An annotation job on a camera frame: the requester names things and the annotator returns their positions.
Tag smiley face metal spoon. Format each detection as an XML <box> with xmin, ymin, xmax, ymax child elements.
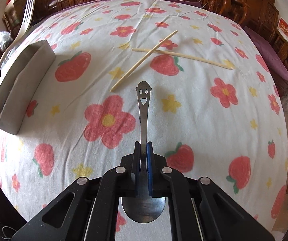
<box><xmin>122</xmin><ymin>81</ymin><xmax>166</xmax><ymax>224</ymax></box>

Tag cream plastic fork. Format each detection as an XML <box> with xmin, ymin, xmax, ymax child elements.
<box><xmin>0</xmin><ymin>0</ymin><xmax>35</xmax><ymax>69</ymax></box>

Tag light bamboo chopstick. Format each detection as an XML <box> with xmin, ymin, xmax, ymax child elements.
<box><xmin>110</xmin><ymin>30</ymin><xmax>178</xmax><ymax>93</ymax></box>
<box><xmin>131</xmin><ymin>47</ymin><xmax>234</xmax><ymax>70</ymax></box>

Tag rectangular metal tray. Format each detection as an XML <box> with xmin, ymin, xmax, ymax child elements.
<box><xmin>0</xmin><ymin>40</ymin><xmax>56</xmax><ymax>134</ymax></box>

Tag stacked cardboard boxes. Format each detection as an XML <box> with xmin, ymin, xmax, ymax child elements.
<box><xmin>3</xmin><ymin>0</ymin><xmax>28</xmax><ymax>31</ymax></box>

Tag floral strawberry tablecloth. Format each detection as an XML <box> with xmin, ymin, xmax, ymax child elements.
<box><xmin>0</xmin><ymin>0</ymin><xmax>288</xmax><ymax>230</ymax></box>

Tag purple armchair cushion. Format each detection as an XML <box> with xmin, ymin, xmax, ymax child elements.
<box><xmin>243</xmin><ymin>27</ymin><xmax>288</xmax><ymax>82</ymax></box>

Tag red greeting card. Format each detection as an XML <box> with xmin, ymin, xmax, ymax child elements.
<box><xmin>277</xmin><ymin>17</ymin><xmax>288</xmax><ymax>41</ymax></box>

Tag carved wooden armchair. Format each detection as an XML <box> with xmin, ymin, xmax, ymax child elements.
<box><xmin>242</xmin><ymin>0</ymin><xmax>288</xmax><ymax>70</ymax></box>

